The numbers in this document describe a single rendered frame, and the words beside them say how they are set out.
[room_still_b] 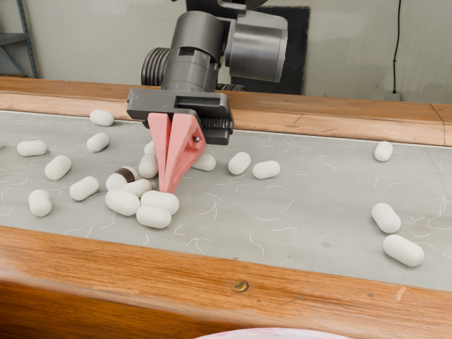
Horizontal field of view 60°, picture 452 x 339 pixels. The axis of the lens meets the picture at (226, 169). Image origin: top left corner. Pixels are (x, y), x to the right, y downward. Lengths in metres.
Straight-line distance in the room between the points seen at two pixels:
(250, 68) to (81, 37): 2.46
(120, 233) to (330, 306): 0.19
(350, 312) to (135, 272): 0.14
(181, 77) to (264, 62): 0.09
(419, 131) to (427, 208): 0.18
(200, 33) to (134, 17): 2.24
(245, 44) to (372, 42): 2.08
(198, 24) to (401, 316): 0.33
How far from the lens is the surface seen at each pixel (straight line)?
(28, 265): 0.31
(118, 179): 0.41
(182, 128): 0.38
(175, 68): 0.42
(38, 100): 0.71
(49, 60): 3.03
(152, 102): 0.40
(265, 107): 0.59
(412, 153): 0.55
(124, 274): 0.28
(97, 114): 0.60
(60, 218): 0.40
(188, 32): 0.45
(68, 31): 2.90
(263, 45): 0.44
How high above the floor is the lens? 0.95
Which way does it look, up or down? 27 degrees down
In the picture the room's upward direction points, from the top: straight up
